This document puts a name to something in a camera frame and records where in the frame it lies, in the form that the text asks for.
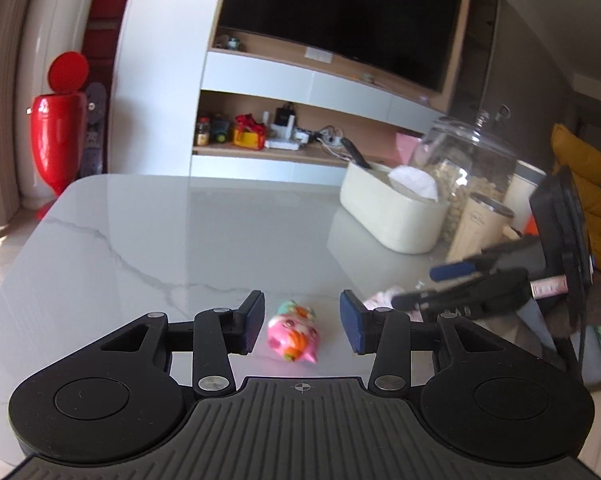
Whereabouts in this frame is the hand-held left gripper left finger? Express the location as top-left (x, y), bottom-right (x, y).
top-left (99, 290), bottom-right (266, 397)

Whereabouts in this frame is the white thermos bottle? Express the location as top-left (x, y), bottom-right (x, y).
top-left (501, 160), bottom-right (549, 233)

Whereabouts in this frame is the white wooden television cabinet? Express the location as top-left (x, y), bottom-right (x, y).
top-left (190, 0), bottom-right (481, 181)

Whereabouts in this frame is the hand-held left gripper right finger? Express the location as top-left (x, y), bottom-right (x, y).
top-left (339, 289), bottom-right (506, 393)

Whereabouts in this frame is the cream storage box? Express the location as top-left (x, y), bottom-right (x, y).
top-left (339, 160), bottom-right (451, 255)

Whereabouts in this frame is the bundle of cables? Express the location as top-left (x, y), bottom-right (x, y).
top-left (295, 127), bottom-right (345, 149)

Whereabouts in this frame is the yellow cushion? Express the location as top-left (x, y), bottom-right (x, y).
top-left (551, 122), bottom-right (601, 277)

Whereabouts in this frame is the red trash can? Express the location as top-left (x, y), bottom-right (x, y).
top-left (25, 51), bottom-right (90, 220)

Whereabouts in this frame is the large glass jar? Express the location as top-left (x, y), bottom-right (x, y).
top-left (411, 110), bottom-right (519, 247)

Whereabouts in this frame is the white tissue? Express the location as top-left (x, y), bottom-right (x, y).
top-left (388, 165), bottom-right (439, 203)

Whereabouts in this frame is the cream ribbed pitcher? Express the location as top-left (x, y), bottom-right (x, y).
top-left (445, 192), bottom-right (516, 267)

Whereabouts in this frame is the pink paper bag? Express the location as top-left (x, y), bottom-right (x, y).
top-left (395, 130), bottom-right (427, 167)

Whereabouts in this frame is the pink round toy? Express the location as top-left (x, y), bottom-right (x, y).
top-left (267, 300), bottom-right (319, 363)

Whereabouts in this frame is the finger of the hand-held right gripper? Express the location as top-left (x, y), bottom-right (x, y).
top-left (429, 237), bottom-right (549, 282)
top-left (391, 269), bottom-right (531, 318)

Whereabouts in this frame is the black and white device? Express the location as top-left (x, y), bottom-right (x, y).
top-left (273, 102), bottom-right (299, 141)

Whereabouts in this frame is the black television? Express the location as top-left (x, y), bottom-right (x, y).
top-left (215, 0), bottom-right (465, 95)

